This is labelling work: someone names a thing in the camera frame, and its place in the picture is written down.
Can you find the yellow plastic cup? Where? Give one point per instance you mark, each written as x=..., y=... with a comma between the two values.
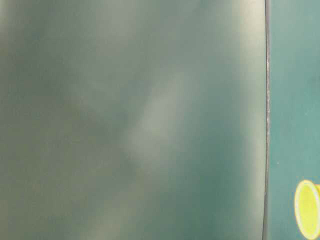
x=307, y=209

